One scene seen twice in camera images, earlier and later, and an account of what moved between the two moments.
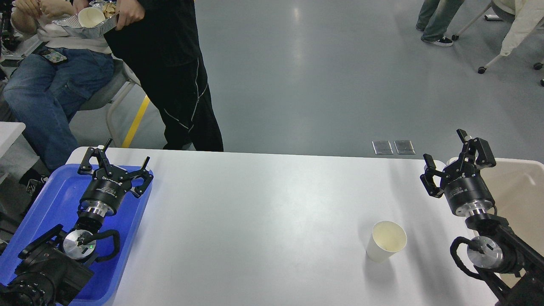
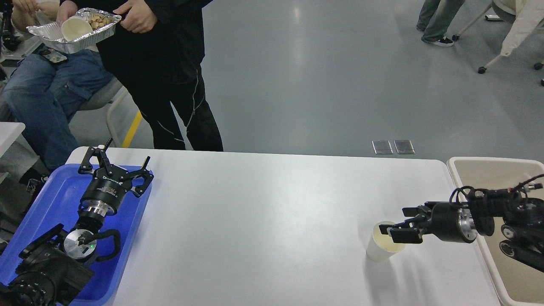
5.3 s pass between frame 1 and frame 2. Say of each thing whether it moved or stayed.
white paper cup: stayed
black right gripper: moved
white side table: stayed
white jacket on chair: stayed
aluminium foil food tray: moved
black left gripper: stayed
